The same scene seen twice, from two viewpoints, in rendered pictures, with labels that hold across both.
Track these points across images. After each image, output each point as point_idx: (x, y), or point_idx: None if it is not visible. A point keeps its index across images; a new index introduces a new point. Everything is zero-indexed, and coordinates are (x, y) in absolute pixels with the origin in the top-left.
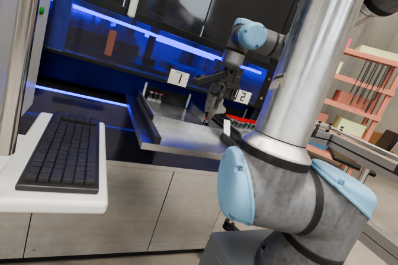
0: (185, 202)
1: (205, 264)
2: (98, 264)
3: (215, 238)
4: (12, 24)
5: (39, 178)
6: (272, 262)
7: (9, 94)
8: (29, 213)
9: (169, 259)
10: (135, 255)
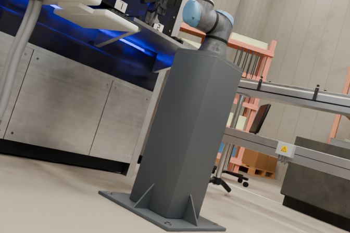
0: (119, 110)
1: (176, 60)
2: (50, 163)
3: (179, 48)
4: None
5: (115, 11)
6: (204, 46)
7: None
8: (16, 95)
9: (102, 171)
10: (74, 166)
